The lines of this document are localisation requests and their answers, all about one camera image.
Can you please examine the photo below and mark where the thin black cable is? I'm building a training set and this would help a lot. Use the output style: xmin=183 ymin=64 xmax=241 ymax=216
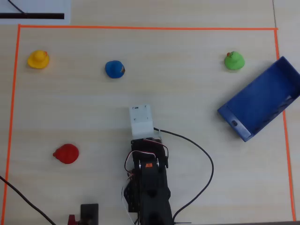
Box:
xmin=7 ymin=0 xmax=28 ymax=15

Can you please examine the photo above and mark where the green rubber duck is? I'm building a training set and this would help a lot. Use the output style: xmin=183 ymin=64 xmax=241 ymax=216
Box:
xmin=224 ymin=51 xmax=246 ymax=71

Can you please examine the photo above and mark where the black camera stand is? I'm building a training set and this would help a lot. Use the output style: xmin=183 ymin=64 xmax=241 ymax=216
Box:
xmin=80 ymin=203 xmax=99 ymax=225

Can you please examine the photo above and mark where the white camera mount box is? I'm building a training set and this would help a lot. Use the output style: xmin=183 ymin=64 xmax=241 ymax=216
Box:
xmin=128 ymin=104 xmax=155 ymax=141

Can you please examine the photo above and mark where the blue plastic box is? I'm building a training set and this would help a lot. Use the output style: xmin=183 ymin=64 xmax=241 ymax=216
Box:
xmin=217 ymin=55 xmax=300 ymax=143

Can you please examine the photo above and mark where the orange tape strip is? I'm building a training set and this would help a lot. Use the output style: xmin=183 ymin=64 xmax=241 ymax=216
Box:
xmin=18 ymin=24 xmax=279 ymax=31
xmin=0 ymin=24 xmax=22 ymax=225
xmin=273 ymin=29 xmax=297 ymax=222

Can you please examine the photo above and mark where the yellow rubber duck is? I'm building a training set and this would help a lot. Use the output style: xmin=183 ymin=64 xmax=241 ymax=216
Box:
xmin=27 ymin=50 xmax=50 ymax=70

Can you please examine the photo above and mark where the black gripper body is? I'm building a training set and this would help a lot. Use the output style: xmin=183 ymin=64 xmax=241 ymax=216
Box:
xmin=130 ymin=137 xmax=170 ymax=169

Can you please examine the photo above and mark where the black stand cable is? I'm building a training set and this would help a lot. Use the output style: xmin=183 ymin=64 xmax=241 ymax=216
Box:
xmin=0 ymin=175 xmax=57 ymax=225

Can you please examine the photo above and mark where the blue rubber duck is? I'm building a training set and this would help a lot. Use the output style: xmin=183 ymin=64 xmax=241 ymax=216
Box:
xmin=105 ymin=60 xmax=126 ymax=79

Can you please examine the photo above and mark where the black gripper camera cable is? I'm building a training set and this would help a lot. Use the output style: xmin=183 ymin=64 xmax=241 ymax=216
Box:
xmin=153 ymin=127 xmax=215 ymax=220

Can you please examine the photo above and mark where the red rubber duck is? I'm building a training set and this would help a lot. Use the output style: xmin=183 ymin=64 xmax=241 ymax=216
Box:
xmin=52 ymin=143 xmax=80 ymax=165

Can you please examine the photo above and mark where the white paper with black bar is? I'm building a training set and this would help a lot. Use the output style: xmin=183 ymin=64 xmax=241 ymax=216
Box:
xmin=0 ymin=0 xmax=71 ymax=25

